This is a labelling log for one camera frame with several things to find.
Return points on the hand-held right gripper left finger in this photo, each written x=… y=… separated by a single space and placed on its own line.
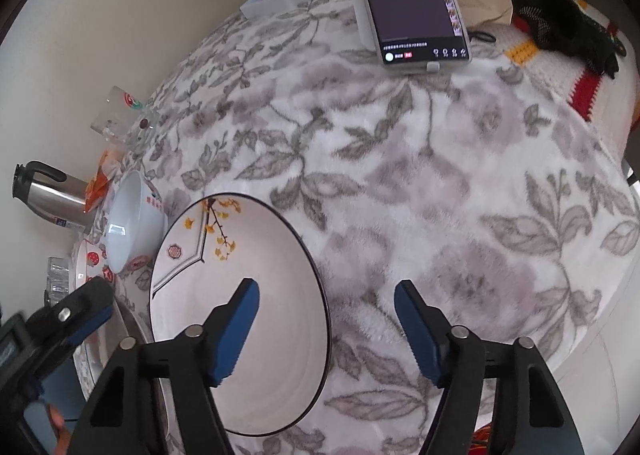
x=240 y=330

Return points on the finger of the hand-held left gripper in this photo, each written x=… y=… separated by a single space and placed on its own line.
x=87 y=322

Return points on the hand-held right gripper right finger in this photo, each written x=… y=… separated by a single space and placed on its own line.
x=420 y=335

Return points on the large plate yellow flower print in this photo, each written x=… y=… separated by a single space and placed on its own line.
x=270 y=295

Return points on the steel basin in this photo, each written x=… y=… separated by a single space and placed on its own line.
x=134 y=324

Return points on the white ceramic bowl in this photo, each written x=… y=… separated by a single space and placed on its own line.
x=132 y=225

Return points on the person's left hand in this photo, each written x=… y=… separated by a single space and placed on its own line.
x=56 y=425

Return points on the small clear glass cup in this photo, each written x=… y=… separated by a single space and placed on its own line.
x=56 y=289
x=57 y=267

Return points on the bowl with red flower print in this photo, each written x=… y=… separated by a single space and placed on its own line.
x=92 y=260

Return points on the stainless steel thermos jug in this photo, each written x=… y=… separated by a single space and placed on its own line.
x=47 y=192

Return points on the floral printed blanket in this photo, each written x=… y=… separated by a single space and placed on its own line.
x=400 y=160

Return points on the clear glass mug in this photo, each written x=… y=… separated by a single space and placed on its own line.
x=120 y=110

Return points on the white red yellow crocheted cloth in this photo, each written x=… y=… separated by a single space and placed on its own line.
x=575 y=75

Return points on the white power strip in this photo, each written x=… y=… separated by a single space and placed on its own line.
x=272 y=4

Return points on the smartphone with lit screen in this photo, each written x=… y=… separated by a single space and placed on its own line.
x=415 y=0

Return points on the black knitted gloves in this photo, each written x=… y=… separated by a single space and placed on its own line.
x=565 y=27

